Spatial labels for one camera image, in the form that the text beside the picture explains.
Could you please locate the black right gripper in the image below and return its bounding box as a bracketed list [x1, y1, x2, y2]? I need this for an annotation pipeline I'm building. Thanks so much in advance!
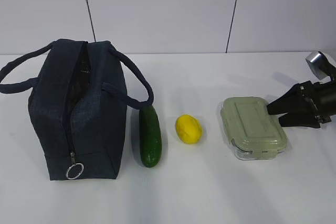
[267, 75, 335, 129]

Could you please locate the glass container with green lid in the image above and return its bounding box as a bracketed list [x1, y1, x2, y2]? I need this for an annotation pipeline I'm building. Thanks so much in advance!
[220, 97, 288, 161]

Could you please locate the green cucumber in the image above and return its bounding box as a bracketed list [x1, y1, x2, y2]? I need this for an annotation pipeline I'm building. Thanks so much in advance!
[139, 106, 162, 168]

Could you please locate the dark blue lunch bag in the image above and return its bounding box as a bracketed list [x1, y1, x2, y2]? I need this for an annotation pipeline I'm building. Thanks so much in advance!
[1, 39, 154, 180]

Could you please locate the yellow lemon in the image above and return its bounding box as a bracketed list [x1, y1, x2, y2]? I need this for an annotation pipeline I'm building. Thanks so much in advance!
[175, 114, 203, 144]

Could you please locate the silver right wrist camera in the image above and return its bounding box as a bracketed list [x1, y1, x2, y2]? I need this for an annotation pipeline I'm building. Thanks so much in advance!
[306, 51, 335, 81]

